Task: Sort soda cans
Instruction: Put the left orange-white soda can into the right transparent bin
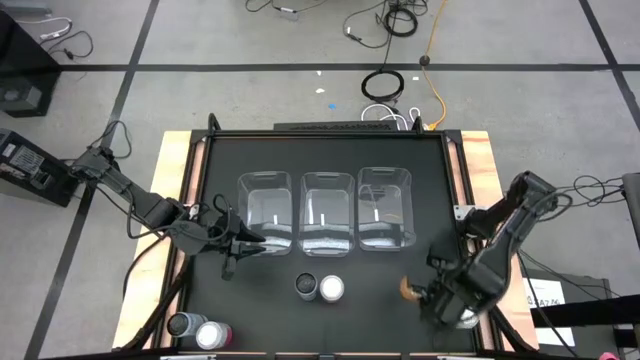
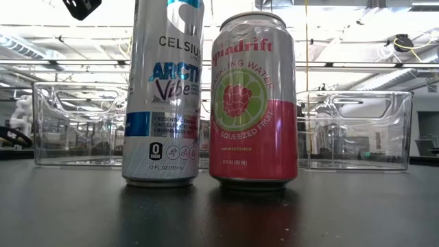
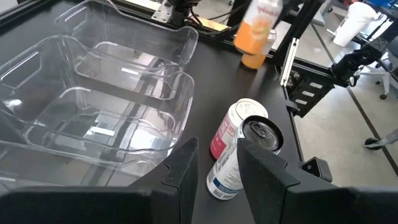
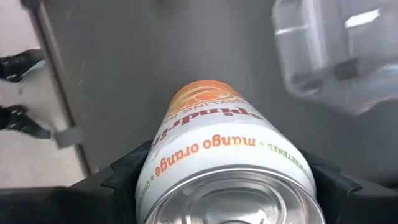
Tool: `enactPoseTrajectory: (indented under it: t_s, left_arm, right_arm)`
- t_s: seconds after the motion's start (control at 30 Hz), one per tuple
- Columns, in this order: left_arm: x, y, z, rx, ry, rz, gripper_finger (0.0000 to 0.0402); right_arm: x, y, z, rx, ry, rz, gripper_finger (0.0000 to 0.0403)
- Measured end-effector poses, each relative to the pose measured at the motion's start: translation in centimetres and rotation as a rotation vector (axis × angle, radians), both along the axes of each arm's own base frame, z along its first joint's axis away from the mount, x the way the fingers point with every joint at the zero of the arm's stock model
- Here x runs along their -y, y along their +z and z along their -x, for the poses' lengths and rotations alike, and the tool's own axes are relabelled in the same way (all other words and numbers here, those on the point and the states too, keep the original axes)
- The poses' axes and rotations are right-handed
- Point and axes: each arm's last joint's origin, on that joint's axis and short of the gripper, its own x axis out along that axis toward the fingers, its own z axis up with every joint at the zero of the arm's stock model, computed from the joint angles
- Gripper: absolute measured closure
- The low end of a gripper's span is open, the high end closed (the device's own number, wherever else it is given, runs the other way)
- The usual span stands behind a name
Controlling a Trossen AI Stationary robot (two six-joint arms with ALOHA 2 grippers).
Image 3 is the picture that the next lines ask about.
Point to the silver Celsius energy drink can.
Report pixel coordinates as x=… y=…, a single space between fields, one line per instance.
x=224 y=174

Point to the orange Spindrift sparkling water can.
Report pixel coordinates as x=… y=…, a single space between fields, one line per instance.
x=253 y=34
x=255 y=60

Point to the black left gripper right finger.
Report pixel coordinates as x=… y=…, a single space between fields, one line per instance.
x=273 y=193

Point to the grey chair leg with castor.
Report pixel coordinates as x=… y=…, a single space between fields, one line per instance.
x=371 y=143

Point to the clear plastic storage bin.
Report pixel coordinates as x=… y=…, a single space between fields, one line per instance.
x=140 y=53
x=93 y=140

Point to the white chair leg with castor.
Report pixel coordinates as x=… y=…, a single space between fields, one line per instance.
x=386 y=82

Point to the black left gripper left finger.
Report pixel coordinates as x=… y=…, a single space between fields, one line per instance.
x=174 y=186

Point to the pink Spindrift sparkling water can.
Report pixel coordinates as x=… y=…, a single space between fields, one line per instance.
x=224 y=133

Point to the white cylindrical container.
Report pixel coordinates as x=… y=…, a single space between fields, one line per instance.
x=354 y=25

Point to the silver metal bracket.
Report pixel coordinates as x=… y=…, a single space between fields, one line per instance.
x=161 y=12

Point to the black jointed device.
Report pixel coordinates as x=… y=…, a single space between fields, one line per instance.
x=354 y=62

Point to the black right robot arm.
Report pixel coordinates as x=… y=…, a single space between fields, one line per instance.
x=183 y=12

